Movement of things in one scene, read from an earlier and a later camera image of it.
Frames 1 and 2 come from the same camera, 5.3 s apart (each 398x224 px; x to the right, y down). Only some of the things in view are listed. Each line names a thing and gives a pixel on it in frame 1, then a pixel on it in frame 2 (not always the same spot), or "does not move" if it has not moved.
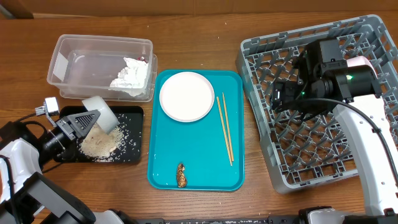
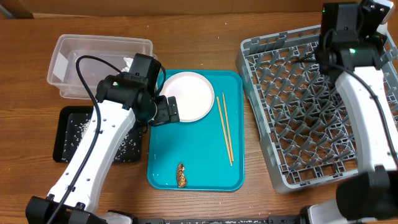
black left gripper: [73, 129] to [166, 114]
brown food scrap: [181, 175] does not move
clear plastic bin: [81, 67] does not move
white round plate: [186, 96] does not move
